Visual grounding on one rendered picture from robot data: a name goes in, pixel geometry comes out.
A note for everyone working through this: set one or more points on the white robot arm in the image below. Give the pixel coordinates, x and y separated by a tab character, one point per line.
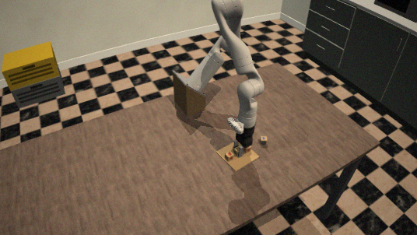
242	60

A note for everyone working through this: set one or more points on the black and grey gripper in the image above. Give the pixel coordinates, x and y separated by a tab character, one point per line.
245	127

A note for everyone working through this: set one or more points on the tan flat mat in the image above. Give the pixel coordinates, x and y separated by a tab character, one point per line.
238	162

